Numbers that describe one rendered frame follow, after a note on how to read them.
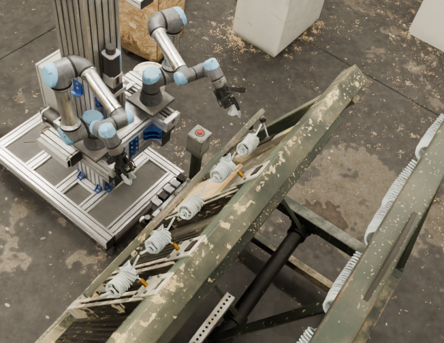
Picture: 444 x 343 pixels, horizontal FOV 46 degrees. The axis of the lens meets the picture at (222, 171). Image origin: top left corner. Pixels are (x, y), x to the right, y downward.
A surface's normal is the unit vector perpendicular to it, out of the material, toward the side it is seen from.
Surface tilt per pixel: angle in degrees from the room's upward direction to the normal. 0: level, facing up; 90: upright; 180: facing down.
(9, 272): 0
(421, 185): 0
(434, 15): 90
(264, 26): 90
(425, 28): 90
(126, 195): 0
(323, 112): 30
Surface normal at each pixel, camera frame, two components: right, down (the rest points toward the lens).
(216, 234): 0.51, -0.25
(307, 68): 0.12, -0.59
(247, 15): -0.60, 0.59
